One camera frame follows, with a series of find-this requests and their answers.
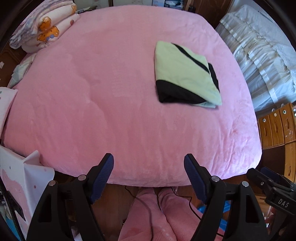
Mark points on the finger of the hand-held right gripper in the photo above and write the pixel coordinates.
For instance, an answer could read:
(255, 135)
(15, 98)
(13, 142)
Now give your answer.
(269, 171)
(256, 178)

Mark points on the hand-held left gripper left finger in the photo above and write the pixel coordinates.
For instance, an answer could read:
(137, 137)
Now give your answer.
(104, 176)

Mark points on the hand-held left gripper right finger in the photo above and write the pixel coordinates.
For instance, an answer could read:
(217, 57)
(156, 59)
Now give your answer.
(193, 178)

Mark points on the green and black hooded jacket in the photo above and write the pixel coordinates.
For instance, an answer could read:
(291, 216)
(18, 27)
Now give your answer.
(180, 69)

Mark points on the person's right hand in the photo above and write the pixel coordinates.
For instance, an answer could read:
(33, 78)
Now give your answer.
(271, 221)

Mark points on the wooden drawer cabinet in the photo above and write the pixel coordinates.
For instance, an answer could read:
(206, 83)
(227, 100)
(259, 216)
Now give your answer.
(275, 129)

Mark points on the blue plastic bag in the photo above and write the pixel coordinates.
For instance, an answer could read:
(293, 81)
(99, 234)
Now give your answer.
(224, 208)

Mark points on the person's pink pajama legs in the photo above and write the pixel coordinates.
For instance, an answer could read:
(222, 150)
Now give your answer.
(138, 222)

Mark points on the pink fleece bed blanket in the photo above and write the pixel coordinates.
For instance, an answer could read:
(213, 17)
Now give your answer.
(104, 92)

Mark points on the white lace-covered bed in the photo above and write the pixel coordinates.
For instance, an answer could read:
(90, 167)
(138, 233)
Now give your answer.
(259, 58)

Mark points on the pale crumpled cloth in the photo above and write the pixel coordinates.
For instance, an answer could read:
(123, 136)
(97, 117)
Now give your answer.
(20, 69)

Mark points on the wooden headboard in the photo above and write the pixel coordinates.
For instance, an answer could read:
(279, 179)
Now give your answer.
(7, 67)

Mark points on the folded cartoon bear quilt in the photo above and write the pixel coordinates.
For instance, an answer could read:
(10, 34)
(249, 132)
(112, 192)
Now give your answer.
(46, 25)

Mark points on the dark bedside table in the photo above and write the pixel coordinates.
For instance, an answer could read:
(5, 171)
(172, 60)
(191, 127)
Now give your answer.
(84, 10)

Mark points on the brown wooden door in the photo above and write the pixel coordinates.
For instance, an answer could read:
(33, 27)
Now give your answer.
(208, 11)

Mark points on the cluttered wooden shelf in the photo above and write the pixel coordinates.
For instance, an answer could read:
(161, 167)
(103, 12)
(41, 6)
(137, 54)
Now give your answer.
(171, 2)

